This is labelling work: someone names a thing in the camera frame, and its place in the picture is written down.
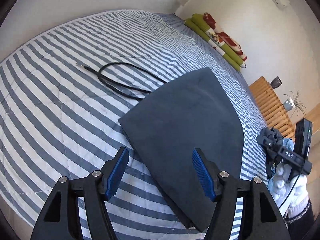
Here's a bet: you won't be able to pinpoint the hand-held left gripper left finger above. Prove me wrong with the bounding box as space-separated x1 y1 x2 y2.
30 146 130 240

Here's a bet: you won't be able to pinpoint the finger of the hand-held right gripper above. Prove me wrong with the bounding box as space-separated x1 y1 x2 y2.
257 134 284 155

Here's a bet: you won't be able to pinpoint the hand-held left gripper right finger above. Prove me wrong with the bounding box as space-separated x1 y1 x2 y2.
192 148 292 240

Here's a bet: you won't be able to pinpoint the light blue denim shirt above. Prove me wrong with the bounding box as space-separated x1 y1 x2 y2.
266 138 296 198

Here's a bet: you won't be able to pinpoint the dark grey pants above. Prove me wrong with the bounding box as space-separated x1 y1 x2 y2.
118 67 244 233

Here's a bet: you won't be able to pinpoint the black drawstring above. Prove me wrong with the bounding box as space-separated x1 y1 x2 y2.
76 62 168 99

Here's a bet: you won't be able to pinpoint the person's right forearm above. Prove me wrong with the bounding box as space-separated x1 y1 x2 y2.
285 196 316 240

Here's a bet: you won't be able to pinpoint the person's right hand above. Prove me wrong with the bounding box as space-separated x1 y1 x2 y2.
271 162 309 214

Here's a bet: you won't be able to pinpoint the grey patterned garment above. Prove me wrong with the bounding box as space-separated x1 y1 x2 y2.
256 127 284 145

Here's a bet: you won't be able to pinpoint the wooden door panel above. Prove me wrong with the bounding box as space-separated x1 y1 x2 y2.
304 107 320 140

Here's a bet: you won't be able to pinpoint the potted spider plant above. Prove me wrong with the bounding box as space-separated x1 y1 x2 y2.
282 91 307 118

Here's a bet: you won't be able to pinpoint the dark ceramic vase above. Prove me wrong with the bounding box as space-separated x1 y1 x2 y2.
270 76 282 90

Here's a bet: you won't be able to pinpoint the striped bed quilt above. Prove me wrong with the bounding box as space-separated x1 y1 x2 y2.
0 9 272 240

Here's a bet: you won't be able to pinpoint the red floral folded blanket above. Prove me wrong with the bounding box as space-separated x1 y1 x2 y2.
202 12 248 62

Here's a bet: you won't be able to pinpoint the green folded blanket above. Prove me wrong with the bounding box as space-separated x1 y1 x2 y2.
184 14 247 70

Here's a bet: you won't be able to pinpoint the wooden slatted rail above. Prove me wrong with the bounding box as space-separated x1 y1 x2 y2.
249 76 294 139

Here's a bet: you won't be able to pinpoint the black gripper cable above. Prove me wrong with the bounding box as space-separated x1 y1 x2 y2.
277 172 304 209

